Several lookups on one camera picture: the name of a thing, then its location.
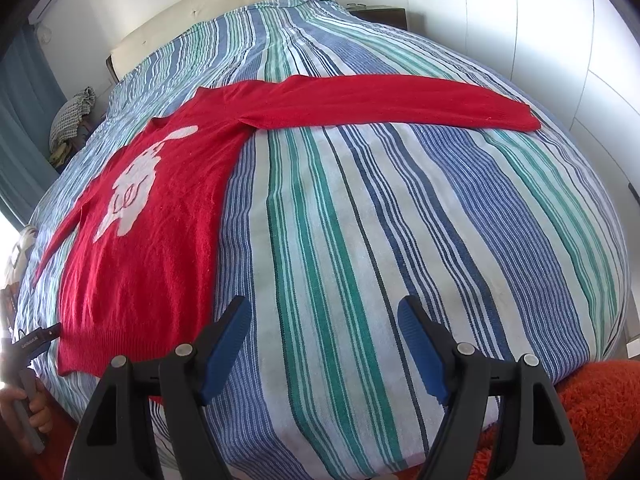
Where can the cream pillow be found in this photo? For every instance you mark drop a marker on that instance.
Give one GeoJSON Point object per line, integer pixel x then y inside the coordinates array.
{"type": "Point", "coordinates": [215, 5]}

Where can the white wardrobe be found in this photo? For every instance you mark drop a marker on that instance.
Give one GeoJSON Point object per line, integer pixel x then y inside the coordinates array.
{"type": "Point", "coordinates": [550, 35]}

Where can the person's left hand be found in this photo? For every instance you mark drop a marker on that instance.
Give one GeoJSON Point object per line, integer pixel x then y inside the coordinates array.
{"type": "Point", "coordinates": [42, 416]}

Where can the beige patterned pillow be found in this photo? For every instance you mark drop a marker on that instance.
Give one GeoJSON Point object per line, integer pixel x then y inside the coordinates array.
{"type": "Point", "coordinates": [20, 255]}

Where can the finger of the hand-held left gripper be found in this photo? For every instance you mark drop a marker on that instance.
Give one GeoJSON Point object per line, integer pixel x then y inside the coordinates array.
{"type": "Point", "coordinates": [42, 336]}

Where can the pile of checkered clothes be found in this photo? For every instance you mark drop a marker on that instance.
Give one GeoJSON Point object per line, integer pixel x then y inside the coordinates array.
{"type": "Point", "coordinates": [70, 120]}

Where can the striped bed cover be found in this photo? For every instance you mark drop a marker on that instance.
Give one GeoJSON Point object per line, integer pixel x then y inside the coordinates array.
{"type": "Point", "coordinates": [350, 235]}

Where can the dark wooden nightstand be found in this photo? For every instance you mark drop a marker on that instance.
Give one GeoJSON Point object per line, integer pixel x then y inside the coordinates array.
{"type": "Point", "coordinates": [385, 14]}

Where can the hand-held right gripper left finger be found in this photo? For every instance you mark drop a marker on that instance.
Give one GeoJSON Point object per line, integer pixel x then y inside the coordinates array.
{"type": "Point", "coordinates": [227, 345]}

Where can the orange shaggy rug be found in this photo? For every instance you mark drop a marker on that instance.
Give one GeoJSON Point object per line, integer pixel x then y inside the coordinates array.
{"type": "Point", "coordinates": [600, 410]}

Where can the teal curtain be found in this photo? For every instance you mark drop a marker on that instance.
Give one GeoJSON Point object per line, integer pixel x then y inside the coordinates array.
{"type": "Point", "coordinates": [20, 110]}

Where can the red sweater with white figure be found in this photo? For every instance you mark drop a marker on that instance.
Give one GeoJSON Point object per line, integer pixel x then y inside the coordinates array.
{"type": "Point", "coordinates": [165, 240]}

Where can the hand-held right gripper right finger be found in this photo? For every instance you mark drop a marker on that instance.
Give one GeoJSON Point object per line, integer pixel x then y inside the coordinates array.
{"type": "Point", "coordinates": [420, 345]}

